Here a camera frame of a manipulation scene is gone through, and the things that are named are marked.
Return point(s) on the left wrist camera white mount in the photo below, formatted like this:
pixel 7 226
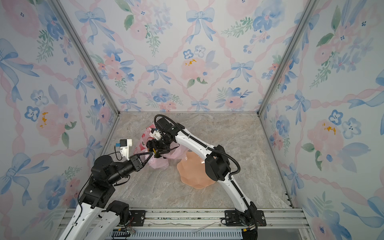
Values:
pixel 123 147

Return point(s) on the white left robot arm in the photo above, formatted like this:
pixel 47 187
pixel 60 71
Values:
pixel 99 192

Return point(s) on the pink scalloped fruit plate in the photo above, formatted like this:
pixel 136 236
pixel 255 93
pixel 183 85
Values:
pixel 192 171

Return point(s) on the aluminium corner post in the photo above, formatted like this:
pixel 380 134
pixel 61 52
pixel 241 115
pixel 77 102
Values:
pixel 84 55
pixel 304 20

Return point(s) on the aluminium corner post right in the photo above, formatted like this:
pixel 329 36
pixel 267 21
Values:
pixel 304 20

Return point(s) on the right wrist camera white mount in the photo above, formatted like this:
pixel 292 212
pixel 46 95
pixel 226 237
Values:
pixel 155 134

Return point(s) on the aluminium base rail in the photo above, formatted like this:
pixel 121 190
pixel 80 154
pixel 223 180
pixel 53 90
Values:
pixel 182 224

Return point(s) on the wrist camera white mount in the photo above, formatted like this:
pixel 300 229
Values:
pixel 155 134
pixel 123 147

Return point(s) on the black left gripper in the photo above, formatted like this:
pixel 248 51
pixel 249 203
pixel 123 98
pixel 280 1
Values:
pixel 136 162

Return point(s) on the pink plastic bag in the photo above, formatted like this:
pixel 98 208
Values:
pixel 178 153

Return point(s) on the aluminium corner post left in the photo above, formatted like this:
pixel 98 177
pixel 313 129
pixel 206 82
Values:
pixel 84 55

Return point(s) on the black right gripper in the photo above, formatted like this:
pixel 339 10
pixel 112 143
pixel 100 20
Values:
pixel 154 144

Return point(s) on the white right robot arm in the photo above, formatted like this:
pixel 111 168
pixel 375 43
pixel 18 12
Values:
pixel 219 166

